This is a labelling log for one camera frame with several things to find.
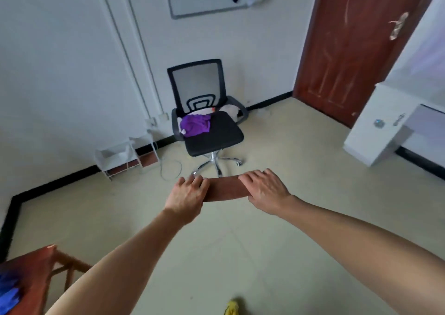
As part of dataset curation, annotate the black baseboard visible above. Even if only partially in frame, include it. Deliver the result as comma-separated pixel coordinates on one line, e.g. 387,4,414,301
0,90,295,264

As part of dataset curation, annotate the white cable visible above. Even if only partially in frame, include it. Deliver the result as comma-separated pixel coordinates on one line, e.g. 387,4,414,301
149,126,183,180

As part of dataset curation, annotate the person's right hand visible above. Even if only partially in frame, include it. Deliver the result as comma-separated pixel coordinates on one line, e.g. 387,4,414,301
238,169,293,216

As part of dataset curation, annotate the brown wooden board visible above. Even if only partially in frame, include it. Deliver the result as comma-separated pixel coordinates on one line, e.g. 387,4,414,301
203,176,251,203

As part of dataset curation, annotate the person's left hand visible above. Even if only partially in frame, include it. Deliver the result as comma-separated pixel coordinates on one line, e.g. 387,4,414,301
163,176,211,226

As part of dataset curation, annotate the person's right forearm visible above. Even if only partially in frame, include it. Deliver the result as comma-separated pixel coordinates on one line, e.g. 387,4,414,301
272,195,445,315

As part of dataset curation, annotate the silver door handle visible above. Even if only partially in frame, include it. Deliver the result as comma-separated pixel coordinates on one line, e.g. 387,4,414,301
388,12,410,41

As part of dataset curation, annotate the purple cloth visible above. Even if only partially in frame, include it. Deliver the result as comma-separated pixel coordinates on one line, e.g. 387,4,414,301
180,114,212,138

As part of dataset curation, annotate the white wall conduit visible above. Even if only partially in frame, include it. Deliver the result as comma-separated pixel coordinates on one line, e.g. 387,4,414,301
121,0,165,116
95,0,151,120

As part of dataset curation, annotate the white cabinet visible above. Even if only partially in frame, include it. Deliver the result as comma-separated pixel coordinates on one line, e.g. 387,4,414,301
343,82,445,168

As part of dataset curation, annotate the blue cloth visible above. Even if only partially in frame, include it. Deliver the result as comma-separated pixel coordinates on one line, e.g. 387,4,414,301
0,271,22,314

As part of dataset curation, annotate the black mesh office chair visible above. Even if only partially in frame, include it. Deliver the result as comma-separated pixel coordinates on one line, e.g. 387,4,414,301
167,59,249,177

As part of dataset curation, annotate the brown wooden door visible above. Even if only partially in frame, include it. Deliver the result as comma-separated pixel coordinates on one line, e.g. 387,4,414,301
293,0,444,129

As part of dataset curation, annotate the person's left forearm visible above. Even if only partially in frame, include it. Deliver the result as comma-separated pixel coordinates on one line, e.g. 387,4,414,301
45,208,197,315

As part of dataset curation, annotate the white wire rack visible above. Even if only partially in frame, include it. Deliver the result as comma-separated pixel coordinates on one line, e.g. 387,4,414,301
94,130,161,182

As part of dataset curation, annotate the red-brown wooden stool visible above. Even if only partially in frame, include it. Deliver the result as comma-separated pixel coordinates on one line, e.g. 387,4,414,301
0,244,93,315

